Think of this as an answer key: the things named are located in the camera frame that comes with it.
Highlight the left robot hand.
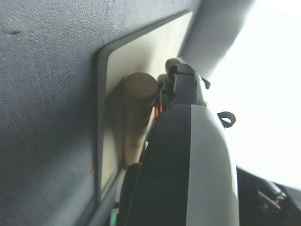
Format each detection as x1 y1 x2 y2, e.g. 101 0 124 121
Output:
117 57 240 226

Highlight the brown wooden cylinder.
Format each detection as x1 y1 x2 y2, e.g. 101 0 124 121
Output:
121 73 158 169

